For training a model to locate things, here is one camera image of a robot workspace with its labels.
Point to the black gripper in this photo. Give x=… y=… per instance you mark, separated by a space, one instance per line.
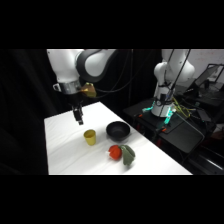
x=76 y=100

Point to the yellow plastic cup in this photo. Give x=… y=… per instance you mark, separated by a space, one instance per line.
x=90 y=137

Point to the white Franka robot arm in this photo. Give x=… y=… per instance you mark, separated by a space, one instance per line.
x=63 y=65

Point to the black bowl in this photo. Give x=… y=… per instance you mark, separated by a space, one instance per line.
x=118 y=131

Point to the tan wrist attachment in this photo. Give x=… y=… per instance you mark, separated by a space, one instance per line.
x=88 y=90

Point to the red plush pepper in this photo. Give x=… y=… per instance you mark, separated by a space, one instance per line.
x=115 y=152

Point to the black curtain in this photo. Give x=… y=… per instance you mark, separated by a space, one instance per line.
x=23 y=100

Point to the green plush toy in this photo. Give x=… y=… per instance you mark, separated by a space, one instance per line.
x=128 y=156

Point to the black robot stand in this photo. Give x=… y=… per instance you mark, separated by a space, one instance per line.
x=181 y=133

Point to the dark laptop screen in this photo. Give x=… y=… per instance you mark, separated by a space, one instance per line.
x=210 y=75

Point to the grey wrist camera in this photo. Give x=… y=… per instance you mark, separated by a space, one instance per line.
x=57 y=87

